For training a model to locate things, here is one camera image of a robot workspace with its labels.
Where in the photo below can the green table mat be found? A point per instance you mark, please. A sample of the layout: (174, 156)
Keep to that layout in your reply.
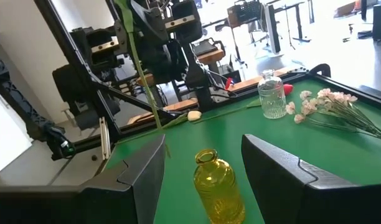
(209, 137)

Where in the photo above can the black clamp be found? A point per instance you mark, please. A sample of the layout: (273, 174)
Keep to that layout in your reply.
(321, 69)

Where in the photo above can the yellow ribbed glass vase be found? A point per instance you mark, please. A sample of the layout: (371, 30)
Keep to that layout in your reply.
(218, 193)

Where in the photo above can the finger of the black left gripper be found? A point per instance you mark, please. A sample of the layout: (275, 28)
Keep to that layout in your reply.
(121, 37)
(148, 21)

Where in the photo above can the white-backed monitor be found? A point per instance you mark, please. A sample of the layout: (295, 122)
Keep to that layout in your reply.
(273, 31)

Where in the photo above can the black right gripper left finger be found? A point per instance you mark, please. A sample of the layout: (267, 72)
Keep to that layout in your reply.
(84, 205)

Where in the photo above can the white board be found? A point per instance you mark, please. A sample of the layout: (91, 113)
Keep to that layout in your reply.
(7, 133)

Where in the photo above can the white frame bracket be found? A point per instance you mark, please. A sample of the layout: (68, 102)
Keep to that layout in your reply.
(105, 137)

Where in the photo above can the black crate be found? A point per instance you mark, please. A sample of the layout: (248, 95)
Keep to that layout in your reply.
(248, 11)

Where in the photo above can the black-legged desk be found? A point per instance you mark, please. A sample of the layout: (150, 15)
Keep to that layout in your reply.
(298, 21)

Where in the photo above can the clear ribbed glass vase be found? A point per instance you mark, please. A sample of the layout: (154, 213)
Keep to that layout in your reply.
(272, 99)

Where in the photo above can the wooden table rim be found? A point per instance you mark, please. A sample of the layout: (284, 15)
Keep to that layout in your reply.
(181, 105)

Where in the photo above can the black aluminium table frame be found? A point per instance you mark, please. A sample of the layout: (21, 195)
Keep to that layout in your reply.
(358, 90)

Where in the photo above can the wooden workbench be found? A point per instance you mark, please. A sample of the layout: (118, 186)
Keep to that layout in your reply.
(210, 56)

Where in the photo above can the red artificial tulip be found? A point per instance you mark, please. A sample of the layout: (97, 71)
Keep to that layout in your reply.
(288, 89)
(141, 72)

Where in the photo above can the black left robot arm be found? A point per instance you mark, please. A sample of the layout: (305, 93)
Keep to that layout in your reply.
(69, 84)

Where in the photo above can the pale blossom spray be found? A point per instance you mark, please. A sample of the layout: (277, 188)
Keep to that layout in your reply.
(308, 108)
(338, 97)

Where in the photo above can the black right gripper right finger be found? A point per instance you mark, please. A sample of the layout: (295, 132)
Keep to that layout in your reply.
(287, 193)

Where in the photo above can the pink flower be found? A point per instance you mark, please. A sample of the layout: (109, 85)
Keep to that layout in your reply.
(194, 115)

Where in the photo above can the small red clip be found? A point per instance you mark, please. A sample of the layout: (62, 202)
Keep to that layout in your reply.
(228, 82)

